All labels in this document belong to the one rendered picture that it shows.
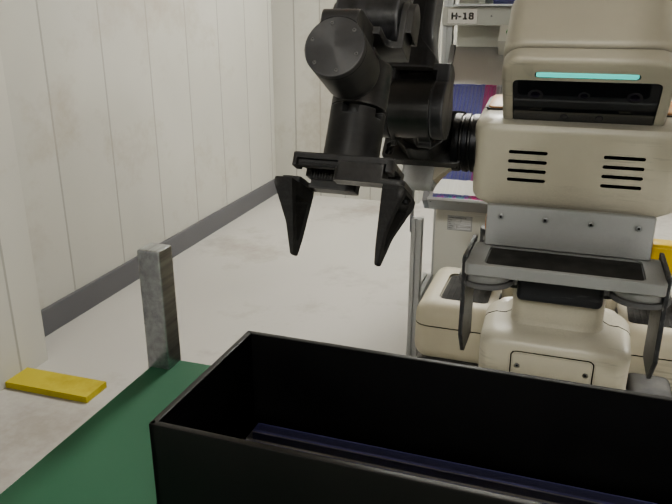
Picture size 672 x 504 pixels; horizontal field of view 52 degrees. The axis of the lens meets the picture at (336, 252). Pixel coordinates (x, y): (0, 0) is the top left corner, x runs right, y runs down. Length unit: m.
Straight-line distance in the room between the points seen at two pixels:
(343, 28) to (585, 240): 0.50
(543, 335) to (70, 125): 2.63
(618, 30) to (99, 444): 0.75
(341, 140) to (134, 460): 0.37
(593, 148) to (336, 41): 0.46
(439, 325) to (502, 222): 0.44
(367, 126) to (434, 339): 0.78
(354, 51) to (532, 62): 0.33
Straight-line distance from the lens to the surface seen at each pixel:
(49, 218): 3.27
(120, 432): 0.76
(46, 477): 0.72
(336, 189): 0.71
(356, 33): 0.64
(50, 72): 3.27
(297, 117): 5.35
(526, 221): 1.00
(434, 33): 0.95
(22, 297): 2.93
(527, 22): 0.95
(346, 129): 0.68
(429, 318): 1.38
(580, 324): 1.10
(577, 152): 0.99
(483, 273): 0.93
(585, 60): 0.91
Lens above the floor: 1.36
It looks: 19 degrees down
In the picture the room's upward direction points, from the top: straight up
